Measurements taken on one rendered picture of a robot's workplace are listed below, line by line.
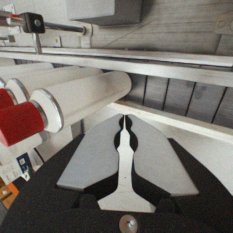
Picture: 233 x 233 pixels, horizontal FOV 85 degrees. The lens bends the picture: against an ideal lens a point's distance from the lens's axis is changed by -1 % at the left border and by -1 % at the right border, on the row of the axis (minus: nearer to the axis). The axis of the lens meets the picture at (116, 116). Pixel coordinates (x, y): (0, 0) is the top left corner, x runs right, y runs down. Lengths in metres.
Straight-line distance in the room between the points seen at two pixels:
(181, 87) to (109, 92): 0.11
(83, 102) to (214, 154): 0.28
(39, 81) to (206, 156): 0.34
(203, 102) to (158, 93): 0.07
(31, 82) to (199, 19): 0.26
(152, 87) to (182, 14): 0.12
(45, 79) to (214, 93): 0.24
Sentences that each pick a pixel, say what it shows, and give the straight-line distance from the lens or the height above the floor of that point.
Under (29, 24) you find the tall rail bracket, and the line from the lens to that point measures 0.30.
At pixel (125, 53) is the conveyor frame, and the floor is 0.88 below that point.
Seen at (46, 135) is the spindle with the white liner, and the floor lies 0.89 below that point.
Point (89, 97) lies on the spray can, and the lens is 0.16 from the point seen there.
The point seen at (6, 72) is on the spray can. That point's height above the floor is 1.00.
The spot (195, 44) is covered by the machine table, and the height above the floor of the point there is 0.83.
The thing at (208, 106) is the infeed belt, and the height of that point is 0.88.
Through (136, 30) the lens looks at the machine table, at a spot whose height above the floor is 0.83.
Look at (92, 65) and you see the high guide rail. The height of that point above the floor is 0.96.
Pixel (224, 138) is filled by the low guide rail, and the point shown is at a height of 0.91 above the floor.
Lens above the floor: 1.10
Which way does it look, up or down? 48 degrees down
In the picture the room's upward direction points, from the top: 126 degrees counter-clockwise
